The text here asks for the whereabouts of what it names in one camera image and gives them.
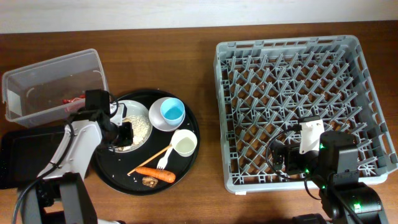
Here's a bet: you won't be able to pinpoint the black rectangular tray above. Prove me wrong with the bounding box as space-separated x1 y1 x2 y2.
0 124 91 190

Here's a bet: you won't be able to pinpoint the grey dinner plate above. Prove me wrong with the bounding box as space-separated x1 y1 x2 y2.
110 100 152 153

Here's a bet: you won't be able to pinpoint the cream white cup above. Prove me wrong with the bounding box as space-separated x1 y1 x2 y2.
171 129 198 157

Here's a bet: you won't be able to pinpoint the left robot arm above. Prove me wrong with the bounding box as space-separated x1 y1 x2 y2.
12 89 133 223

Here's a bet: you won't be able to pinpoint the clear plastic waste bin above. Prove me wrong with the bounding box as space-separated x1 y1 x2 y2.
1 49 109 128

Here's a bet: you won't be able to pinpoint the light blue plastic cup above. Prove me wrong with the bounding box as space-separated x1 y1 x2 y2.
160 98 185 126

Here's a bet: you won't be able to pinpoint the pink shallow bowl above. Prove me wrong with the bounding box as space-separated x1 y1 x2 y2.
149 97 185 132

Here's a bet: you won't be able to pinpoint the red snack wrapper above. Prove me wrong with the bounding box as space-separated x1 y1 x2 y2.
62 95 85 112

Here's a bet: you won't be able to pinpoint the grey plastic dishwasher rack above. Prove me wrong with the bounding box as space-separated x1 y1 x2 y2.
213 35 397 194

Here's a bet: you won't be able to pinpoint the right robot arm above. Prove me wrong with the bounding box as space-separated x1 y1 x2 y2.
267 131 388 223

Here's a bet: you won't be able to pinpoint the rice and mushroom leftovers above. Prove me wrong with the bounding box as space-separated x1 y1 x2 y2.
116 115 152 152

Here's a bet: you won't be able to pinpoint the white plastic fork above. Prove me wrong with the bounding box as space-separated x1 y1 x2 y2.
157 147 173 170

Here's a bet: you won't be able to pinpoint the brown food scrap chunk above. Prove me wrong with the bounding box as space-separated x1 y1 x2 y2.
142 176 158 188

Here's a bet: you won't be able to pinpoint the orange carrot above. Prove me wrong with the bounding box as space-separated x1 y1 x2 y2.
135 167 176 183

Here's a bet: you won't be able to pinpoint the wooden chopstick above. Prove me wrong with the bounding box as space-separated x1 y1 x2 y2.
127 144 172 176

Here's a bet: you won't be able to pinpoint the round black serving tray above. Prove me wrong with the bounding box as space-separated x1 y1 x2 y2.
91 89 201 197

